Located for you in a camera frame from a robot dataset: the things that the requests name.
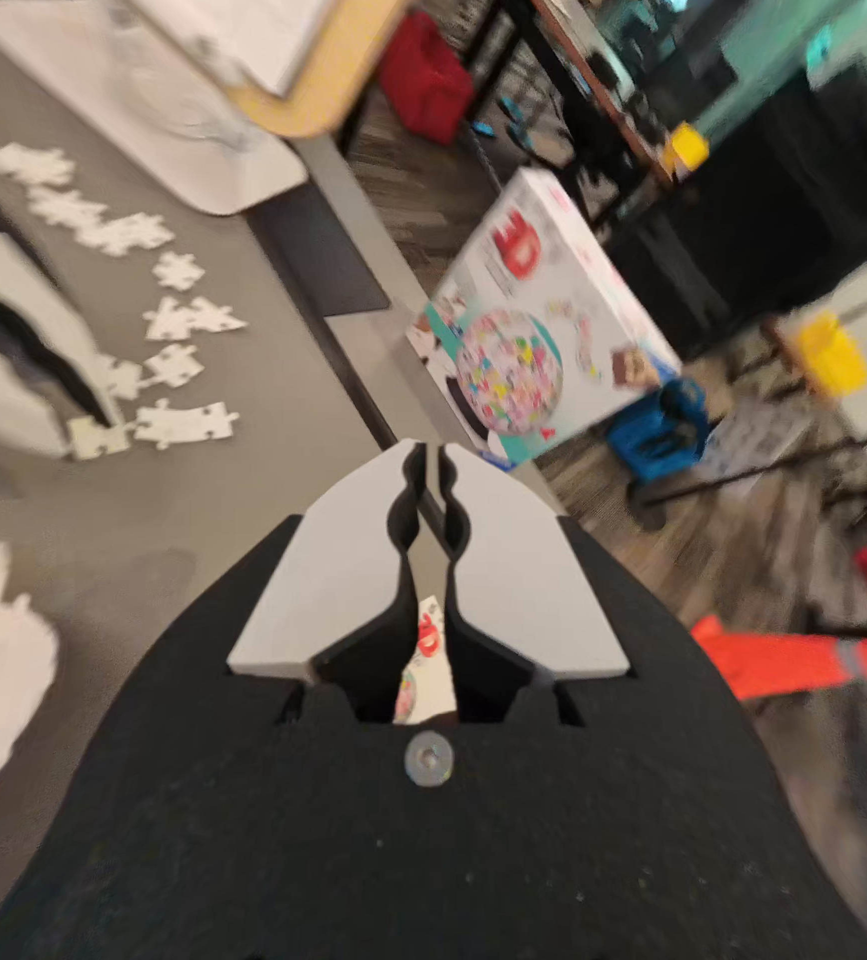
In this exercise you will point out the white puzzle pieces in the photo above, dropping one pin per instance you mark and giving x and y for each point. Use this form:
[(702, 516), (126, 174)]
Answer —
[(178, 322)]

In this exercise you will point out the printed picture sheet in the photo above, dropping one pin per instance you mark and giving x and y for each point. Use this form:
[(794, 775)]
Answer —
[(760, 446)]

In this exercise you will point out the yellow plastic bin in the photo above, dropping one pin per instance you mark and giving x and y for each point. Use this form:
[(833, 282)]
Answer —
[(831, 356), (686, 148)]

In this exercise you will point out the white puzzle box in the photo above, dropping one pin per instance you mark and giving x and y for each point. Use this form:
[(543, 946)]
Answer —
[(546, 300)]

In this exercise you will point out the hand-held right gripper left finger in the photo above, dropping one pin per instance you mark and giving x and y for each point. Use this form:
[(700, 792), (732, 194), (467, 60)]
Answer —
[(328, 585)]

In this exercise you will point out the wooden table black legs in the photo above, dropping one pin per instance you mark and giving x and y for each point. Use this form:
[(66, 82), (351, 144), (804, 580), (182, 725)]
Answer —
[(598, 82)]

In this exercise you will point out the single white jigsaw piece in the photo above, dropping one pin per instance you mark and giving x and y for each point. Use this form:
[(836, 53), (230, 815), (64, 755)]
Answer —
[(97, 439)]

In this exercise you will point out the blue tote bag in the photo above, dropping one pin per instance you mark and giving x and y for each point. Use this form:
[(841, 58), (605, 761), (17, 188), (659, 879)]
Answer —
[(658, 431)]

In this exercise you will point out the printed paper sheet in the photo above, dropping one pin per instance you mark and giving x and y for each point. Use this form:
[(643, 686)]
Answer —
[(253, 37)]

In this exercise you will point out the puzzle instruction leaflet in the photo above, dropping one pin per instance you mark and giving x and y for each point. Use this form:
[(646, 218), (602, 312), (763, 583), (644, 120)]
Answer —
[(430, 652)]

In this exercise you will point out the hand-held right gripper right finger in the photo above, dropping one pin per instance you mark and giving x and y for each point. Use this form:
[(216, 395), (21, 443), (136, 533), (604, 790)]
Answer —
[(538, 592)]

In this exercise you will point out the orange traffic cone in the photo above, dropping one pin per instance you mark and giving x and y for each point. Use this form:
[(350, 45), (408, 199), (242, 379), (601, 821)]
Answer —
[(778, 660)]

